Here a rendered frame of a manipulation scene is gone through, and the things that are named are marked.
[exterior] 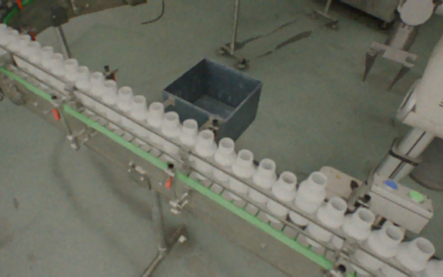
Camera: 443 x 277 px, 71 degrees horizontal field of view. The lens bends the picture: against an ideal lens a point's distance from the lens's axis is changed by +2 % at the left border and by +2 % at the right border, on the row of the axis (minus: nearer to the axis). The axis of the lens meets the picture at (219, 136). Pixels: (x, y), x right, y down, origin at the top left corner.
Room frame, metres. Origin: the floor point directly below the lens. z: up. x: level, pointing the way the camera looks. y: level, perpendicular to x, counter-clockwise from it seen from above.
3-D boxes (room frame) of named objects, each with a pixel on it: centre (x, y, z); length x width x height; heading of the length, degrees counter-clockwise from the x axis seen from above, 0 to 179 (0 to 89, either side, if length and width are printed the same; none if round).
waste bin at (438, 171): (1.47, -1.55, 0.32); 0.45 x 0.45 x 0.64
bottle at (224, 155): (0.52, -0.02, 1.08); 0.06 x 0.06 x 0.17
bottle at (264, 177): (0.46, -0.12, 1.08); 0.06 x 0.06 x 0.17
